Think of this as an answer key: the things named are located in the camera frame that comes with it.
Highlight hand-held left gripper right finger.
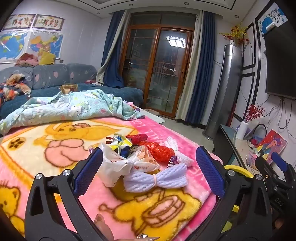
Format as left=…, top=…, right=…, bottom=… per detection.
left=192, top=146, right=273, bottom=241

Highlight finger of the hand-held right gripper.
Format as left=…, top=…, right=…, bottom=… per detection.
left=271, top=152, right=296, bottom=183
left=254, top=156, right=281, bottom=186

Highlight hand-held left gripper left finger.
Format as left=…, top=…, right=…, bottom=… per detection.
left=24, top=147, right=114, bottom=241

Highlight white plastic bag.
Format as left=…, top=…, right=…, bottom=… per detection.
left=98, top=142, right=161, bottom=188

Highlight yellow round bin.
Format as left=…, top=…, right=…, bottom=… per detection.
left=220, top=164, right=254, bottom=234

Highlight lavender foam net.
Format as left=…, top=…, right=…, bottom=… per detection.
left=122, top=162, right=189, bottom=193

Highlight dark printed snack wrapper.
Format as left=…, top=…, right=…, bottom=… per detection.
left=119, top=145, right=139, bottom=160

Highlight yellow white snack wrapper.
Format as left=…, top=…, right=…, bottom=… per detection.
left=106, top=134, right=133, bottom=153

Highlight white foam net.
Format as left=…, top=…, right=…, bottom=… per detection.
left=163, top=136, right=195, bottom=167

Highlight red plastic wrapper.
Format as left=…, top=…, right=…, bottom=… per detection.
left=141, top=141, right=175, bottom=164

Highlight red tube wrapper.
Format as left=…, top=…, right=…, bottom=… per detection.
left=126, top=133, right=148, bottom=145

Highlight person's left hand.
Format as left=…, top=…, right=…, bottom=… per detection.
left=94, top=213, right=160, bottom=241

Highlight colourful painting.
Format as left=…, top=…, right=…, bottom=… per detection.
left=255, top=129, right=288, bottom=165

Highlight dark television cabinet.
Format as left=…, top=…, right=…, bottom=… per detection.
left=213, top=124, right=278, bottom=172

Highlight white vase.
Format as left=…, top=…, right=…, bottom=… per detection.
left=236, top=120, right=249, bottom=141

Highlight red berry branch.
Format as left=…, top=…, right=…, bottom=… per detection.
left=243, top=104, right=266, bottom=123

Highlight pink cartoon printed blanket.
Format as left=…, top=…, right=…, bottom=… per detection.
left=0, top=113, right=223, bottom=241

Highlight light blue cartoon printed sheet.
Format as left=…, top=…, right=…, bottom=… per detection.
left=0, top=89, right=145, bottom=137

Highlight grey tower air conditioner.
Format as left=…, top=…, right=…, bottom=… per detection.
left=202, top=40, right=244, bottom=141

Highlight gold box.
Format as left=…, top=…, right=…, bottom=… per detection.
left=60, top=83, right=79, bottom=95

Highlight beige curtain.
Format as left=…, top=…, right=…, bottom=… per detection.
left=175, top=10, right=204, bottom=121
left=95, top=10, right=131, bottom=84

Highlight black television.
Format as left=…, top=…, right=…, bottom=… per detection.
left=262, top=23, right=296, bottom=100

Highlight blue curtain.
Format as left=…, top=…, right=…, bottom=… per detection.
left=100, top=10, right=126, bottom=88
left=185, top=10, right=216, bottom=126

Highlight blue heart patterned sofa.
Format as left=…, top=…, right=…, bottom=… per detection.
left=0, top=63, right=144, bottom=121

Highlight colourful clothes pile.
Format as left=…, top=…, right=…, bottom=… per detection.
left=0, top=74, right=31, bottom=102

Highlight wooden sliding glass door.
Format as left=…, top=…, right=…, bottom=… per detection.
left=120, top=11, right=197, bottom=117

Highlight yellow cloth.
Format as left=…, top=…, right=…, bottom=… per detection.
left=38, top=50, right=56, bottom=66

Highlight red pink clothes pile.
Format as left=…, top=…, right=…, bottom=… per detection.
left=16, top=53, right=39, bottom=68

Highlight yellow artificial flowers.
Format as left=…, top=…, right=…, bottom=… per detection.
left=218, top=22, right=249, bottom=44

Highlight black wire basket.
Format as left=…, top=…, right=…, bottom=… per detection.
left=247, top=124, right=267, bottom=147

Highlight country map wall poster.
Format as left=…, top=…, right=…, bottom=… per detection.
left=26, top=32, right=64, bottom=59

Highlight blue floral wall decal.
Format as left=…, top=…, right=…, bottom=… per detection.
left=259, top=7, right=288, bottom=35

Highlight world map wall poster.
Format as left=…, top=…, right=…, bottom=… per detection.
left=0, top=31, right=29, bottom=64

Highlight calligraphy wall poster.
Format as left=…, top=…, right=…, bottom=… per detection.
left=32, top=14, right=65, bottom=30
left=2, top=14, right=36, bottom=32

